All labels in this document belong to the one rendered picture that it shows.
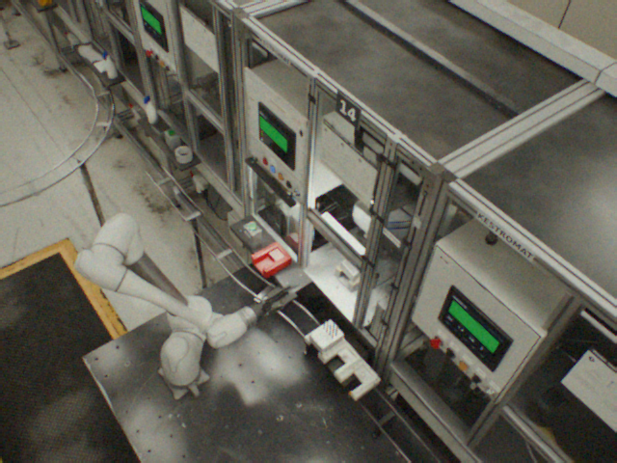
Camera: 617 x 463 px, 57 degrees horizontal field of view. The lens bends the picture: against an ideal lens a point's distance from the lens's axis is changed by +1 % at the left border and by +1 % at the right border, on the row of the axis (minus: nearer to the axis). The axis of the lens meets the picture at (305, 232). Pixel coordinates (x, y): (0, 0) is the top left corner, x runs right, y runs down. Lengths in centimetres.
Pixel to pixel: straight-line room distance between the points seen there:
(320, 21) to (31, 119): 355
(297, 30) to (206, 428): 173
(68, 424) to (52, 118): 279
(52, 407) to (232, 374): 126
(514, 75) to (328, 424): 165
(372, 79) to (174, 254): 240
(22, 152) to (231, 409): 314
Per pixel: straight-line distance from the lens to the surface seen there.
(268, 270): 276
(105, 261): 228
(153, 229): 428
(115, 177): 472
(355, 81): 207
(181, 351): 257
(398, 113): 196
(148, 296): 231
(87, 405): 362
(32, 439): 364
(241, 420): 271
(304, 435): 268
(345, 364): 264
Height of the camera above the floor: 319
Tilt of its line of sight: 50 degrees down
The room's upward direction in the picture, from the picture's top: 4 degrees clockwise
